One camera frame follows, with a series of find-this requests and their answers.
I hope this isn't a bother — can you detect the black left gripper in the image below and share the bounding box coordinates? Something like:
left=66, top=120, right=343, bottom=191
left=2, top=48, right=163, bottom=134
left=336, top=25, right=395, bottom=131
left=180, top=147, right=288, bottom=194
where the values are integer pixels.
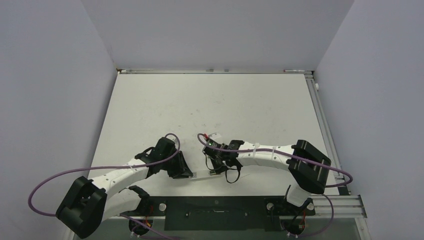
left=161, top=150, right=193, bottom=179

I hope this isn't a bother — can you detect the white remote control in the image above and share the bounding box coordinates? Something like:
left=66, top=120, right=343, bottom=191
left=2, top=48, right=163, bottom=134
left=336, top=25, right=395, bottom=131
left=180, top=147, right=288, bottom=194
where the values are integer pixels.
left=189, top=170, right=222, bottom=181

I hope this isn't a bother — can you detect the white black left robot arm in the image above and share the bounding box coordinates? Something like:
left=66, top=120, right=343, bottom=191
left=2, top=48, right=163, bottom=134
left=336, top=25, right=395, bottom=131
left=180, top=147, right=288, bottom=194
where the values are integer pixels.
left=55, top=133, right=185, bottom=239

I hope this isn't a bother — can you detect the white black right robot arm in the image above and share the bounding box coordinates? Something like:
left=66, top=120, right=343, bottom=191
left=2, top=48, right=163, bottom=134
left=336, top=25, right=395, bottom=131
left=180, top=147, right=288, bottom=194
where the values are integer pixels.
left=199, top=137, right=332, bottom=214

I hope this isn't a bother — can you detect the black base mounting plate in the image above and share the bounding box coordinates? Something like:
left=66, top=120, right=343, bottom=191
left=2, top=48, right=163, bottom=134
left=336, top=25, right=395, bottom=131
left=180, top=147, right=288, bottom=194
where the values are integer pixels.
left=126, top=196, right=316, bottom=232

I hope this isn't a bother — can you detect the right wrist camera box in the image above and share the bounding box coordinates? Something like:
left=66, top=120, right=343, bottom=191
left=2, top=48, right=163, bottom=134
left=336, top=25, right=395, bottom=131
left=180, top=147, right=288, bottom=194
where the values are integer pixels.
left=207, top=132, right=222, bottom=142

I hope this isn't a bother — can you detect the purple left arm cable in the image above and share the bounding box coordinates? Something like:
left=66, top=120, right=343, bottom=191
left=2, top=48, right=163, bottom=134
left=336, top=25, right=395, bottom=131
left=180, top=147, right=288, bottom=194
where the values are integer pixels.
left=27, top=133, right=181, bottom=240

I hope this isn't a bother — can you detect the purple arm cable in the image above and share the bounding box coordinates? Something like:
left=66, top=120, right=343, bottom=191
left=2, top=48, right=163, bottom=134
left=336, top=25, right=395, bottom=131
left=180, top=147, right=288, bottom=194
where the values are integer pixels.
left=27, top=133, right=181, bottom=240
left=197, top=133, right=354, bottom=238

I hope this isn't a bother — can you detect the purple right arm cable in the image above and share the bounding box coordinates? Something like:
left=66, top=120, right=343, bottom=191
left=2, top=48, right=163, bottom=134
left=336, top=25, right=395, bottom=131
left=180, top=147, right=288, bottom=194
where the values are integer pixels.
left=197, top=133, right=354, bottom=238

